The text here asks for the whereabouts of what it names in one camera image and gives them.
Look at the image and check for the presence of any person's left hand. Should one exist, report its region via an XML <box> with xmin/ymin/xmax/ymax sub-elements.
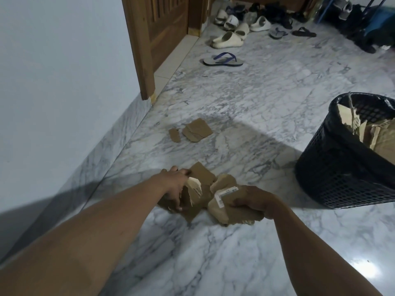
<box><xmin>157</xmin><ymin>165</ymin><xmax>192</xmax><ymax>213</ymax></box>

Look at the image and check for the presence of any person's right hand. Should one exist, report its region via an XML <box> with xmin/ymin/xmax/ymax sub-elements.
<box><xmin>230</xmin><ymin>185</ymin><xmax>289</xmax><ymax>220</ymax></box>

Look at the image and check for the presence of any brown paper piece white label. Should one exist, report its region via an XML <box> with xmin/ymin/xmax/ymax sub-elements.
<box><xmin>207</xmin><ymin>174</ymin><xmax>266</xmax><ymax>227</ymax></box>

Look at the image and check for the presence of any scatter of brown paper pieces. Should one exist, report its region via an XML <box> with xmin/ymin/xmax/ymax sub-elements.
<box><xmin>168</xmin><ymin>118</ymin><xmax>214</xmax><ymax>144</ymax></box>

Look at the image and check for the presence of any black bin with liner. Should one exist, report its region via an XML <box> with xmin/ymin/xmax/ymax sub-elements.
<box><xmin>295</xmin><ymin>92</ymin><xmax>395</xmax><ymax>209</ymax></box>

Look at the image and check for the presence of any person's left forearm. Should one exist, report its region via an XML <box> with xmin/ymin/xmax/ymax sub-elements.
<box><xmin>0</xmin><ymin>175</ymin><xmax>169</xmax><ymax>296</ymax></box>

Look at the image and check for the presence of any person's right forearm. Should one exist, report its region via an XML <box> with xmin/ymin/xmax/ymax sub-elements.
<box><xmin>271</xmin><ymin>205</ymin><xmax>383</xmax><ymax>296</ymax></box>

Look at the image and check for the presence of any cream slide sandal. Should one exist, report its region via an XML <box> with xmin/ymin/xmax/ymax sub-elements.
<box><xmin>223</xmin><ymin>14</ymin><xmax>240</xmax><ymax>31</ymax></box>
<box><xmin>214</xmin><ymin>9</ymin><xmax>229</xmax><ymax>25</ymax></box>
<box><xmin>234</xmin><ymin>23</ymin><xmax>250</xmax><ymax>40</ymax></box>
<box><xmin>211</xmin><ymin>31</ymin><xmax>244</xmax><ymax>49</ymax></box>
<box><xmin>250</xmin><ymin>16</ymin><xmax>272</xmax><ymax>32</ymax></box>

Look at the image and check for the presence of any grey flip-flop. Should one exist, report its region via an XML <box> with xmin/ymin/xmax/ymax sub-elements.
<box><xmin>269</xmin><ymin>27</ymin><xmax>288</xmax><ymax>40</ymax></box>

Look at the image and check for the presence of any black flip-flop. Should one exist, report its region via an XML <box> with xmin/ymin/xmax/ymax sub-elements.
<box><xmin>291</xmin><ymin>27</ymin><xmax>317</xmax><ymax>38</ymax></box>

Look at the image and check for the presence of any pile of black sandals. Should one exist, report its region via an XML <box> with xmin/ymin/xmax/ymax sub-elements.
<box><xmin>227</xmin><ymin>2</ymin><xmax>309</xmax><ymax>30</ymax></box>

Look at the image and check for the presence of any blue metal shoe rack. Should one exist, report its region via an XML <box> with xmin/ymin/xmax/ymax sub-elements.
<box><xmin>314</xmin><ymin>0</ymin><xmax>389</xmax><ymax>25</ymax></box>

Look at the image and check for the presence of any row of grey sneakers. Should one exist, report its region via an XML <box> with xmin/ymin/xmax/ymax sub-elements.
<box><xmin>335</xmin><ymin>0</ymin><xmax>354</xmax><ymax>21</ymax></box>

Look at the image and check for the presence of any blue strap flip-flop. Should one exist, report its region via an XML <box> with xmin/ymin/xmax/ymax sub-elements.
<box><xmin>203</xmin><ymin>52</ymin><xmax>244</xmax><ymax>67</ymax></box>

